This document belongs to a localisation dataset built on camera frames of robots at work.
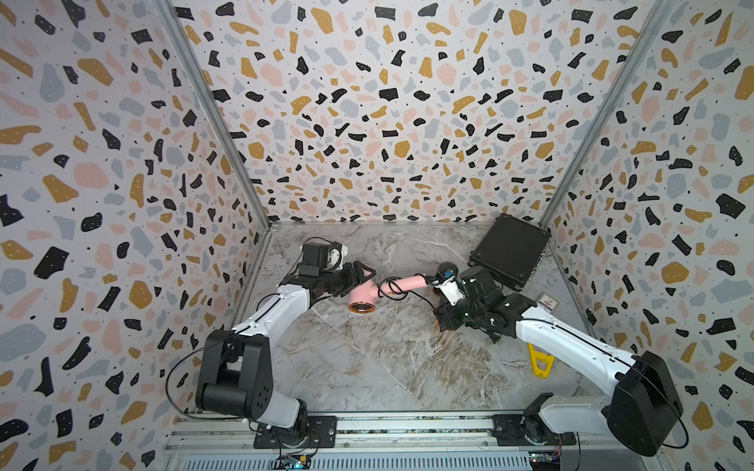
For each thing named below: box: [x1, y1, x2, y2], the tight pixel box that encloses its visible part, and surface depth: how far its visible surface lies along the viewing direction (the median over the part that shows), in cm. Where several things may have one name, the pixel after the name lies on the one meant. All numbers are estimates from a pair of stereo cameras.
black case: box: [469, 212, 552, 291], surface depth 108 cm
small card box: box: [536, 291, 560, 314], surface depth 99 cm
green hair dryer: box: [434, 261, 460, 284], surface depth 75 cm
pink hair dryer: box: [347, 275, 429, 314], surface depth 80 cm
